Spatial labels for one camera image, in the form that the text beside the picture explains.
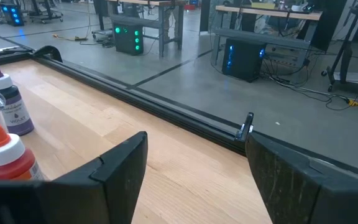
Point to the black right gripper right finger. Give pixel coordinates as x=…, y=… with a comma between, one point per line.
x=306, y=193

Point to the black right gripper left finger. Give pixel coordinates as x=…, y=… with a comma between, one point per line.
x=73, y=199

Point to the orange-capped red colouring bottle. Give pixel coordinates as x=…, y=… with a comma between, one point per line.
x=8, y=161

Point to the violet food colouring bottle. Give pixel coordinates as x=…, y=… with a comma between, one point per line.
x=14, y=109

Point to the black rolling stand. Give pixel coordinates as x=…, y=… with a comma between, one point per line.
x=343, y=53

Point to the green-lit computer tower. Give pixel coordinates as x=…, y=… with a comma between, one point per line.
x=127, y=40

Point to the wooden top metal workbench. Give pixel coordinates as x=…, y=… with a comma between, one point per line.
x=162, y=31
x=269, y=14

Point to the small blue-lit computer tower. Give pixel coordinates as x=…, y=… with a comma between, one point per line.
x=12, y=14

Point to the red bin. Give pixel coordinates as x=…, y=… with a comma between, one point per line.
x=190, y=6

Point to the black frame clamp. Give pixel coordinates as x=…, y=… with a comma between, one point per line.
x=47, y=52
x=245, y=126

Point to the black aluminium table frame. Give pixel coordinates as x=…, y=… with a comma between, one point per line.
x=166, y=112

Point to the black partition post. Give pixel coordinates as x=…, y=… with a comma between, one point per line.
x=204, y=15

